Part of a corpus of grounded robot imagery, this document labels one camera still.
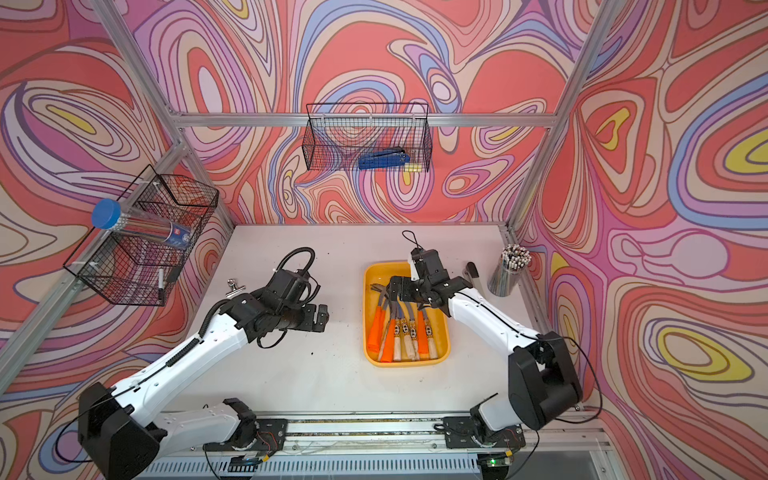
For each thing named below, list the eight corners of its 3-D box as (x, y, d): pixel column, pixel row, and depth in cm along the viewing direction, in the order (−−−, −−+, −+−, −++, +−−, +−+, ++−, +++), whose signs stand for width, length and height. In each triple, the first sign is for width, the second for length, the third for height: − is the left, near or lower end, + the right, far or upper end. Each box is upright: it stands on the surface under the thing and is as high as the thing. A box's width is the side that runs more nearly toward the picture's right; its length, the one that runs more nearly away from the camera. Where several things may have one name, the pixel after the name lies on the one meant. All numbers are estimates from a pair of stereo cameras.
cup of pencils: (489, 298, 101) (507, 263, 86) (485, 280, 106) (501, 244, 91) (512, 298, 101) (533, 263, 86) (506, 280, 106) (526, 244, 91)
